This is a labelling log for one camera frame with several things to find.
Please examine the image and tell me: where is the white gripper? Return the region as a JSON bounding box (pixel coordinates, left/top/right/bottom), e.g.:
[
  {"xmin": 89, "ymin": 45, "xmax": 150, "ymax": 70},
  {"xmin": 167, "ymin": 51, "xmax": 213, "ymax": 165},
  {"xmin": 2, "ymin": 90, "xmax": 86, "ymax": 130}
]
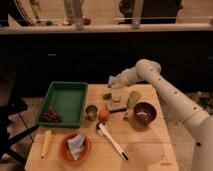
[{"xmin": 108, "ymin": 70, "xmax": 130, "ymax": 88}]

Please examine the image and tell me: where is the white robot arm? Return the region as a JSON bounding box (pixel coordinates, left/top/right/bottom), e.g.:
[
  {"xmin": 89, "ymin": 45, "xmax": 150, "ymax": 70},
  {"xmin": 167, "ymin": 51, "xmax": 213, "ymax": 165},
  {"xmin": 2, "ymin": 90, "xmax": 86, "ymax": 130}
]
[{"xmin": 108, "ymin": 59, "xmax": 213, "ymax": 171}]

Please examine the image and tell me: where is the purple bowl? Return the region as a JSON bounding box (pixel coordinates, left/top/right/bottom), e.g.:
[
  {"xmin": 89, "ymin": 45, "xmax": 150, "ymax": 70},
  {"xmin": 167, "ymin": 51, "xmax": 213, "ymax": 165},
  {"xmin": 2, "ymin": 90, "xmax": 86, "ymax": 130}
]
[{"xmin": 133, "ymin": 102, "xmax": 157, "ymax": 125}]

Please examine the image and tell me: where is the orange bowl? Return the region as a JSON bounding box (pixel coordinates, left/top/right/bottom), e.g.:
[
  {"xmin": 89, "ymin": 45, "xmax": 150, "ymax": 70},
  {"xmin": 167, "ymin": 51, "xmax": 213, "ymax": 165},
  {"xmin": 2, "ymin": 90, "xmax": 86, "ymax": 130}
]
[{"xmin": 59, "ymin": 132, "xmax": 91, "ymax": 166}]

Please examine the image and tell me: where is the white cup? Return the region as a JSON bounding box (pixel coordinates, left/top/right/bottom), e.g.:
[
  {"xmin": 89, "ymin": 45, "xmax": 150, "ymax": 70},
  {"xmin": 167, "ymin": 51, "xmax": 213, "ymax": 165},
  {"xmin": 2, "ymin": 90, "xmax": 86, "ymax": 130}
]
[{"xmin": 111, "ymin": 88, "xmax": 123, "ymax": 102}]

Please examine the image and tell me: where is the small green vegetable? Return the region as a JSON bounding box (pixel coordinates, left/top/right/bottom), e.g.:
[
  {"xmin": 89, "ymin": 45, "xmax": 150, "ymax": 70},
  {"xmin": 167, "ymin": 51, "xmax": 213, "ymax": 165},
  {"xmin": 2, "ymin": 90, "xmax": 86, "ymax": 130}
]
[{"xmin": 102, "ymin": 93, "xmax": 112, "ymax": 100}]

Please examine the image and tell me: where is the small pale toy piece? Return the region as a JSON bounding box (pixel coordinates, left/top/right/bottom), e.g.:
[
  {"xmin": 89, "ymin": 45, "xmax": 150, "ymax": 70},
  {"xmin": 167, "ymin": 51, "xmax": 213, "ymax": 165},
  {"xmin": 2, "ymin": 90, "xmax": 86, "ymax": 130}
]
[{"xmin": 123, "ymin": 112, "xmax": 129, "ymax": 121}]

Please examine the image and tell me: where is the orange fruit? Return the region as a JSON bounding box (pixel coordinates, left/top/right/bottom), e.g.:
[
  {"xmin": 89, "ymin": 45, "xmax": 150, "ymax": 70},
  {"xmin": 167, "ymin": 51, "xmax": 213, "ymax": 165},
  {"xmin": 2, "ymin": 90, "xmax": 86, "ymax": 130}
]
[{"xmin": 98, "ymin": 110, "xmax": 110, "ymax": 121}]

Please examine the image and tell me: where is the small metal cup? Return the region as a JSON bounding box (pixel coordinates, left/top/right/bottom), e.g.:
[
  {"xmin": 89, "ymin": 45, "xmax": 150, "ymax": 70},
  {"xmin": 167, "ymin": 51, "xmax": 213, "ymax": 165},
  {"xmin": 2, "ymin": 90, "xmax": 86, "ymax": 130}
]
[{"xmin": 85, "ymin": 105, "xmax": 97, "ymax": 121}]

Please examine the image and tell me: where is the green plastic tray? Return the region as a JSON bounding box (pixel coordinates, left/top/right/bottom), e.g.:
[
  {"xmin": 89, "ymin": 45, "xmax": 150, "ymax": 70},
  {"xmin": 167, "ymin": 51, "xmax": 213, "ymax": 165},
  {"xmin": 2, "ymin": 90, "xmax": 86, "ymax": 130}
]
[{"xmin": 36, "ymin": 81, "xmax": 88, "ymax": 128}]

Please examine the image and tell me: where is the dark grape bunch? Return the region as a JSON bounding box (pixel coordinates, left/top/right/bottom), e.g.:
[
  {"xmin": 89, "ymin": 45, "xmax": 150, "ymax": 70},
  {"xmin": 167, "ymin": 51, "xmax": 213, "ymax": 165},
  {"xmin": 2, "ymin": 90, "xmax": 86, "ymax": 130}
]
[{"xmin": 42, "ymin": 106, "xmax": 62, "ymax": 123}]

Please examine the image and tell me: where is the grey folded cloth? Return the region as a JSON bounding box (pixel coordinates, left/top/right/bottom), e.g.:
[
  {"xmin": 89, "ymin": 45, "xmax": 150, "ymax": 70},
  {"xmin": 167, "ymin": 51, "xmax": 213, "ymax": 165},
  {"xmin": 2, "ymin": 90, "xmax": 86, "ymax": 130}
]
[{"xmin": 67, "ymin": 134, "xmax": 85, "ymax": 160}]

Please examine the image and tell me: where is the yellow corn cob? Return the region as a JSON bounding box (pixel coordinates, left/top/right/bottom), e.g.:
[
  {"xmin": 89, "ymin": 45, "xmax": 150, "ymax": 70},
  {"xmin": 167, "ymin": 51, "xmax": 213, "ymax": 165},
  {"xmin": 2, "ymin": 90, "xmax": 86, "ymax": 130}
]
[{"xmin": 41, "ymin": 129, "xmax": 52, "ymax": 159}]

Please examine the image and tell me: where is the black office chair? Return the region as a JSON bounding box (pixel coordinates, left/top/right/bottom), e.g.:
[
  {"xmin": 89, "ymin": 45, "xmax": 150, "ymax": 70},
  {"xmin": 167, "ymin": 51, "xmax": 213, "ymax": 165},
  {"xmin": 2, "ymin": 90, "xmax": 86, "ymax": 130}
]
[{"xmin": 0, "ymin": 73, "xmax": 39, "ymax": 165}]

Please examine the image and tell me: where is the wooden block with black handle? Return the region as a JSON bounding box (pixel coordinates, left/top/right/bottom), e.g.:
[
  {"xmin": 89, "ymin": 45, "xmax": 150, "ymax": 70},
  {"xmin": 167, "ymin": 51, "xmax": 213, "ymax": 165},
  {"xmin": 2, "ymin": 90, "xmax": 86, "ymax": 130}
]
[{"xmin": 107, "ymin": 102, "xmax": 127, "ymax": 113}]

